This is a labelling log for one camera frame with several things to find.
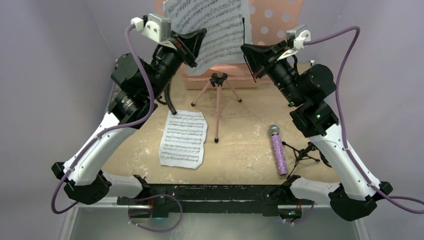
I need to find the purple glitter microphone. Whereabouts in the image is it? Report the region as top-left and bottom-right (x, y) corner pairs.
(268, 124), (288, 176)

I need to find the pink plastic storage box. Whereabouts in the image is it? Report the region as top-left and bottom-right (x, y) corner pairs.
(181, 63), (272, 90)

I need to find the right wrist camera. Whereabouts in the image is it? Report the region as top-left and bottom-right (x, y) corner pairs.
(286, 24), (311, 50)

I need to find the sheet music page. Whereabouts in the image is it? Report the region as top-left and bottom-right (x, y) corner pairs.
(158, 110), (208, 169)
(163, 0), (252, 77)

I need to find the purple cable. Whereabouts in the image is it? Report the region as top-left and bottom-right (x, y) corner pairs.
(303, 26), (424, 215)
(50, 23), (157, 215)

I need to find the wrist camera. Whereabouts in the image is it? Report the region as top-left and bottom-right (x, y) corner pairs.
(130, 13), (172, 44)
(286, 24), (311, 50)

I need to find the aluminium table frame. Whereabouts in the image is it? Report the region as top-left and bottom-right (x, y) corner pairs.
(58, 58), (370, 240)

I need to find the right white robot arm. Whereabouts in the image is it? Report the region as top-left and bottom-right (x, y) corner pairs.
(241, 41), (393, 222)

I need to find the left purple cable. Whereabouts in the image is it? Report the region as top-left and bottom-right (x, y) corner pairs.
(50, 23), (157, 215)

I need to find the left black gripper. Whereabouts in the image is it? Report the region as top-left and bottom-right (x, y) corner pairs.
(145, 27), (207, 99)

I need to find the black microphone tripod stand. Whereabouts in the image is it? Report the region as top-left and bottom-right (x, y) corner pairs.
(282, 141), (332, 180)

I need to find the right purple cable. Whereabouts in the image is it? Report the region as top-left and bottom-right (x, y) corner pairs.
(303, 26), (424, 215)

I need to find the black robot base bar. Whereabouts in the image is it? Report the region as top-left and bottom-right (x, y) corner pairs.
(117, 183), (300, 218)

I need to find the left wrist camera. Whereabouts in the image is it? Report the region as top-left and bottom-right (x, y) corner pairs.
(130, 13), (172, 44)

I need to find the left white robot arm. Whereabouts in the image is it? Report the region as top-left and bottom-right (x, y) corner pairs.
(51, 28), (207, 205)

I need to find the pink folding music stand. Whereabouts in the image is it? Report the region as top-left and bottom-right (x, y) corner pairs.
(153, 0), (305, 144)

